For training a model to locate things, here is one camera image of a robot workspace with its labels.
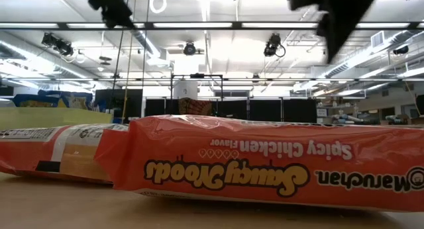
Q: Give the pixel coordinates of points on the cluttered workbench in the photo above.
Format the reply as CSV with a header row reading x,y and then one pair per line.
x,y
348,118

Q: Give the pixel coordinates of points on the large black screen panel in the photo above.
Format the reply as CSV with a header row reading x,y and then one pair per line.
x,y
112,103

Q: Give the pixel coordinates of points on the orange Saucy Noods pack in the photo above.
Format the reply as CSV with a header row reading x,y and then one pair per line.
x,y
33,156
232,176

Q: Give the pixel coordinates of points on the silver ventilation duct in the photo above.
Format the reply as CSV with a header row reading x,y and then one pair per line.
x,y
364,55

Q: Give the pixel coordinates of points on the white cylindrical tank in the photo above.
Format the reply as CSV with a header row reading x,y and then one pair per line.
x,y
185,90

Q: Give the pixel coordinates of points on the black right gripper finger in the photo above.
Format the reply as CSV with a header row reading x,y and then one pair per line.
x,y
336,30

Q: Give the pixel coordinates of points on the black overhead frame beam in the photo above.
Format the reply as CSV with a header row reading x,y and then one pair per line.
x,y
236,24

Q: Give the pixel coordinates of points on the blue yellow Maruchan noodle pack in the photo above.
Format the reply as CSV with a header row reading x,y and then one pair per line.
x,y
33,101
77,101

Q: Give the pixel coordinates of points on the thin black stand frame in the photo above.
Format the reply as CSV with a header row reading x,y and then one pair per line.
x,y
197,75

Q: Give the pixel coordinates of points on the translucent yellow plastic bin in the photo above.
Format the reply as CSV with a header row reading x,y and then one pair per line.
x,y
49,118

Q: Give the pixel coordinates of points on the black ceiling spotlight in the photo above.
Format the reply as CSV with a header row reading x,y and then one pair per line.
x,y
63,48
401,50
272,45
189,49

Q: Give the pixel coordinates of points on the black divider panel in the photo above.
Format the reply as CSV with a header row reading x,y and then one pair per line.
x,y
299,110
155,107
230,110
265,110

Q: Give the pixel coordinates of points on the orange ribbed object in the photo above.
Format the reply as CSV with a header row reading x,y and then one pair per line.
x,y
195,107

